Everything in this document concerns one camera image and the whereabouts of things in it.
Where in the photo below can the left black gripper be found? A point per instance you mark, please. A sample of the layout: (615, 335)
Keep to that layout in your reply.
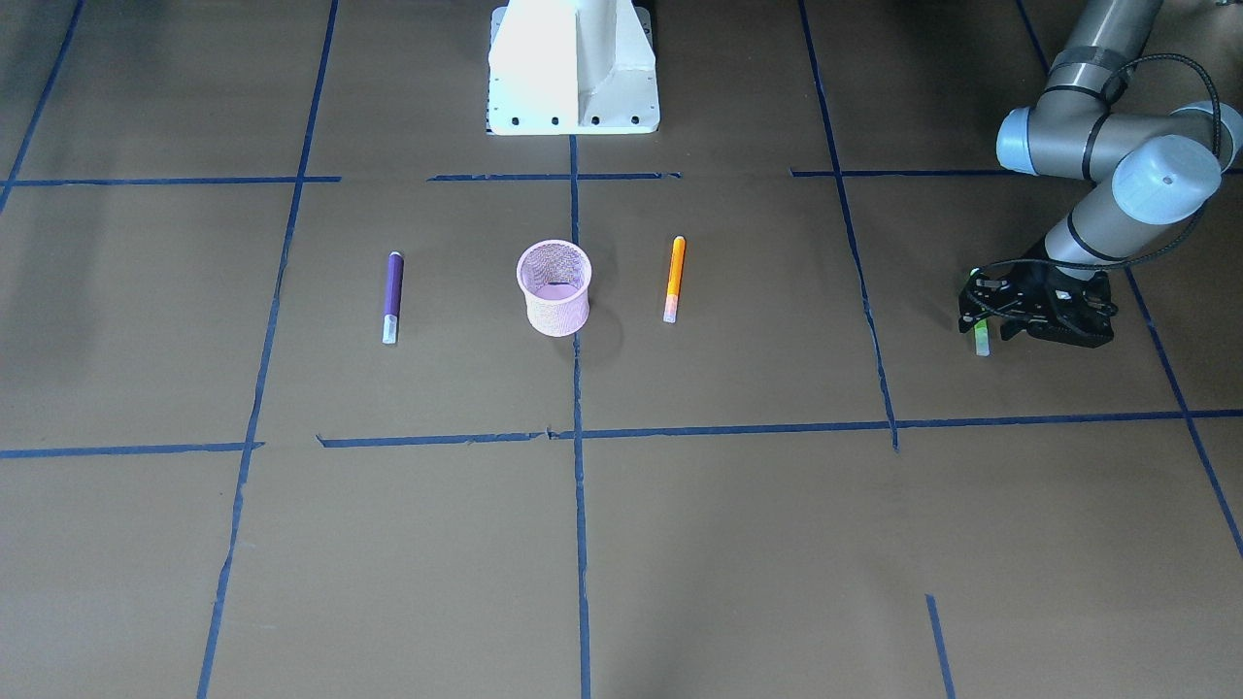
(1041, 302)

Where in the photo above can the purple marker pen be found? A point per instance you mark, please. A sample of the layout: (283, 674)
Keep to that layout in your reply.
(391, 316)

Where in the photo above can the orange highlighter pen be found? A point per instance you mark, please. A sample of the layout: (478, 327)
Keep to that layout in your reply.
(675, 273)

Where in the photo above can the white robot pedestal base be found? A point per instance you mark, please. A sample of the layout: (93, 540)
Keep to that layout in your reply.
(557, 68)

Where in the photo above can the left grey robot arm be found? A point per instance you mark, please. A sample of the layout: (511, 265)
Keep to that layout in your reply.
(1148, 173)

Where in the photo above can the green highlighter pen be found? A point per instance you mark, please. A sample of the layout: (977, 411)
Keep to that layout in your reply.
(981, 338)

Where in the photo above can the pink mesh pen holder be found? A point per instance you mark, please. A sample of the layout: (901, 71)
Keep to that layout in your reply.
(554, 277)

